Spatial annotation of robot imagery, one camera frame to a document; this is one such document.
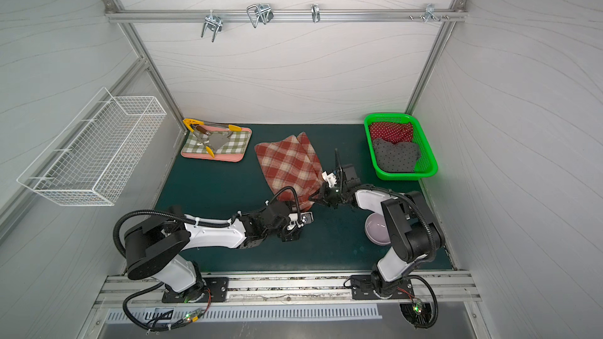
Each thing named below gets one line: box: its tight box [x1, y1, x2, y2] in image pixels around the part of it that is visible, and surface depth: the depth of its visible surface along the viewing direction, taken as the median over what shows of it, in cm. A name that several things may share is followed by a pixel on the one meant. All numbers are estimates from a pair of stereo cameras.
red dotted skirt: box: [369, 121, 414, 145], surface depth 111 cm
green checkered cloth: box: [181, 131, 252, 154], surface depth 114 cm
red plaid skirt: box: [254, 131, 325, 212], surface depth 104 cm
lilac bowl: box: [364, 212, 392, 247], surface depth 85 cm
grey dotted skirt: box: [372, 138, 421, 173], surface depth 100 cm
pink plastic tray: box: [180, 124, 253, 163], surface depth 110 cm
